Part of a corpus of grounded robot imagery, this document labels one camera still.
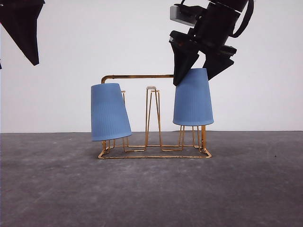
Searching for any black cable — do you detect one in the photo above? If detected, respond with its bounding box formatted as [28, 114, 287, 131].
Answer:
[231, 0, 254, 38]

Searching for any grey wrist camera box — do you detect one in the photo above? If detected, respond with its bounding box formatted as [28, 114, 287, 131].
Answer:
[170, 4, 204, 26]

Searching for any black gripper finger cup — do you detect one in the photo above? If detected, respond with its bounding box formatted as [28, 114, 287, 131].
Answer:
[0, 0, 45, 66]

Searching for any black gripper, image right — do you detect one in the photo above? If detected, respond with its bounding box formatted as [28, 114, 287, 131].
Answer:
[169, 0, 244, 86]

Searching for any gold wire cup rack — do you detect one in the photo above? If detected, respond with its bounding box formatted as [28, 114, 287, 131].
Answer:
[98, 75, 212, 159]

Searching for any blue ribbed cup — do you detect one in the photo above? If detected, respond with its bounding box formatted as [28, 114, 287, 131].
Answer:
[90, 83, 132, 141]
[173, 68, 214, 126]

